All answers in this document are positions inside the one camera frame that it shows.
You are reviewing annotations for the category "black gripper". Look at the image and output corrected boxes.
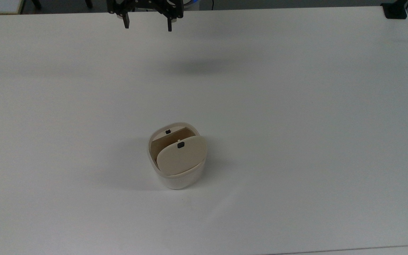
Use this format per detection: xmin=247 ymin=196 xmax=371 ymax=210
xmin=106 ymin=0 xmax=184 ymax=32

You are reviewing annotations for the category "cream trash bin lid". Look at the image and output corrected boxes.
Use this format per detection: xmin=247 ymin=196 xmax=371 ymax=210
xmin=156 ymin=136 xmax=208 ymax=176

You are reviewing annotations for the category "white desktop trash bin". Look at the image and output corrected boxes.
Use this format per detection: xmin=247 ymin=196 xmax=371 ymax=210
xmin=147 ymin=122 xmax=207 ymax=190

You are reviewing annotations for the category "black table clamp mount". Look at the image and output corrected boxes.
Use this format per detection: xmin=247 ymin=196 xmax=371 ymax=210
xmin=381 ymin=0 xmax=408 ymax=19

